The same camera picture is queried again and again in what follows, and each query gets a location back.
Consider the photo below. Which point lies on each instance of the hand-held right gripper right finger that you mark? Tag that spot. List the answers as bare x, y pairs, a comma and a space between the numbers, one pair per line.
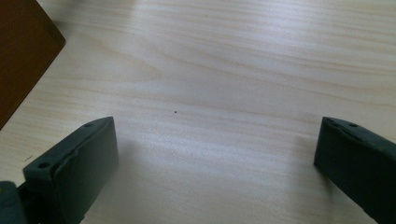
361, 161

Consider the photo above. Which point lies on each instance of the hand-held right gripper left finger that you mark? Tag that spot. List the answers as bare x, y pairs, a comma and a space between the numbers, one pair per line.
77, 161

